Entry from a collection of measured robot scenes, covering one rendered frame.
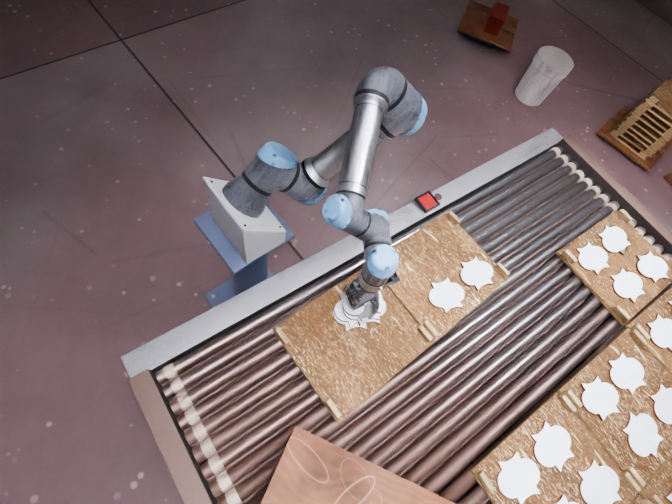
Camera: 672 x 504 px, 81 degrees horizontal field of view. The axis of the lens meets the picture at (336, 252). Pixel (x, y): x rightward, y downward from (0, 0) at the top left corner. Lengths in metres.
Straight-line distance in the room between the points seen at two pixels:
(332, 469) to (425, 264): 0.76
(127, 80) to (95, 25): 0.64
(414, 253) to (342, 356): 0.47
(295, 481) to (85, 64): 3.15
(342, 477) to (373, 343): 0.41
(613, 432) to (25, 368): 2.51
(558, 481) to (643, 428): 0.37
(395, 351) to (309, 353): 0.28
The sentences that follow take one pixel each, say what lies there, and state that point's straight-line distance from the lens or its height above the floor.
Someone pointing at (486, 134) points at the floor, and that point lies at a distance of 3.50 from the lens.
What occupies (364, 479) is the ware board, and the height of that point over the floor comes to 1.04.
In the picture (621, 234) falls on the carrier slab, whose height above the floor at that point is 0.95.
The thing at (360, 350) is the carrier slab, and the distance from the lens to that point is 1.32.
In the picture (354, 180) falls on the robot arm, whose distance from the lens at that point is 0.98.
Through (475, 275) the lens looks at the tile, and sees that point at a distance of 1.55.
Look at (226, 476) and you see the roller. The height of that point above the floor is 0.92.
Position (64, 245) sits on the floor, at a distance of 2.71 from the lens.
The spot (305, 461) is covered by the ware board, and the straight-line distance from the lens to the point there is 1.16.
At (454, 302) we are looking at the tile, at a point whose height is 0.95.
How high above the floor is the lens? 2.20
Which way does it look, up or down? 62 degrees down
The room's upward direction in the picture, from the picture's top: 19 degrees clockwise
